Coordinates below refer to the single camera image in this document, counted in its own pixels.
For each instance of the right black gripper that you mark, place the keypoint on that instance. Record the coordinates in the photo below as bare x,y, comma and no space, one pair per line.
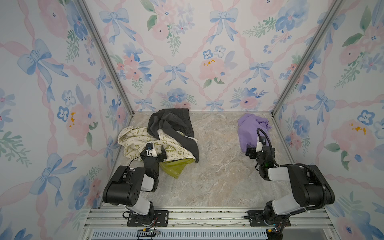
252,150

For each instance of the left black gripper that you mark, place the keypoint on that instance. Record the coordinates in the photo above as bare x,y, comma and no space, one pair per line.
159,157

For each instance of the purple cloth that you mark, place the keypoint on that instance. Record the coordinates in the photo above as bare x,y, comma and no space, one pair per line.
247,131

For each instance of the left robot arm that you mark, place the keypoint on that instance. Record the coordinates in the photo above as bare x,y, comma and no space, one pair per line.
126,184

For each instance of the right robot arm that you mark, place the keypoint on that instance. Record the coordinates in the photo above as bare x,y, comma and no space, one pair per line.
309,189

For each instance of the cream green patterned cloth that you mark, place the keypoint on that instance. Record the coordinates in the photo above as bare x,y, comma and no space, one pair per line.
134,140

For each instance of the dark grey cloth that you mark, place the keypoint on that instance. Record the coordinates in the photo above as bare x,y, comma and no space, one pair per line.
177,124

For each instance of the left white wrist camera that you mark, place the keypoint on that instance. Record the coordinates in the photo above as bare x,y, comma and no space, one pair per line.
150,150

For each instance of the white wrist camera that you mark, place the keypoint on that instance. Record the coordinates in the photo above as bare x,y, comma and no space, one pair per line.
262,141
150,150

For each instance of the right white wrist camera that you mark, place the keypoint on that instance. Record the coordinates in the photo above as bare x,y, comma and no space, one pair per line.
262,141

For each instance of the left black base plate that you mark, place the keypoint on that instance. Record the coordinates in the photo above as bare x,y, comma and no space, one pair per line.
156,218

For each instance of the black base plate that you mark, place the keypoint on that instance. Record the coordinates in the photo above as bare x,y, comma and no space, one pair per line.
262,219
156,218

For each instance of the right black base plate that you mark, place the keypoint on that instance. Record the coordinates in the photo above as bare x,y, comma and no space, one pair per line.
262,219

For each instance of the aluminium mounting rail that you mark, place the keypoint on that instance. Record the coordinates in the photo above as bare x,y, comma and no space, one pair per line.
111,223

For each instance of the right aluminium corner post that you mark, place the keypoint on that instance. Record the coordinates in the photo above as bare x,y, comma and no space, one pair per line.
310,50

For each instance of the aluminium corner post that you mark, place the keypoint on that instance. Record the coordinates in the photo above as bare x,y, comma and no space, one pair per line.
101,48
310,50

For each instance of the left aluminium corner post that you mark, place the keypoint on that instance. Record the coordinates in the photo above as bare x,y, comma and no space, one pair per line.
101,48

